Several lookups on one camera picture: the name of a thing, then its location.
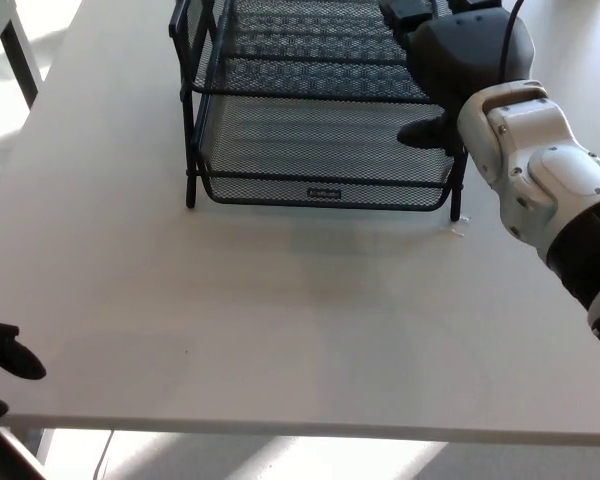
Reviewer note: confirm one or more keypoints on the white side table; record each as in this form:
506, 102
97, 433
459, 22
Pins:
22, 65

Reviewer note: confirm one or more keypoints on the small clear tape scrap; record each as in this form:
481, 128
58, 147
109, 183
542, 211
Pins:
460, 227

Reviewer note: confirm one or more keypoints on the dark metal bar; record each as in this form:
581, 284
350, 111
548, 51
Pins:
10, 460

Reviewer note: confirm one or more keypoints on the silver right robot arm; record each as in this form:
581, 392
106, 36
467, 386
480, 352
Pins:
555, 170

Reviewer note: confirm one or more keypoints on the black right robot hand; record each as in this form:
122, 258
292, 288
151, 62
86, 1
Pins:
465, 50

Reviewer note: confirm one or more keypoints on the black metal tray rack frame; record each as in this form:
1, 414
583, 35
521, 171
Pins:
190, 195

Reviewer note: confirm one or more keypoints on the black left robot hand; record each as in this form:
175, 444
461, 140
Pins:
20, 357

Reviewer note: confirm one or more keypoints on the black mesh tray with label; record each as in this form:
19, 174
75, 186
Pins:
325, 193

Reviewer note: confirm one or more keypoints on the white table leg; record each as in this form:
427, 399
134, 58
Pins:
45, 447

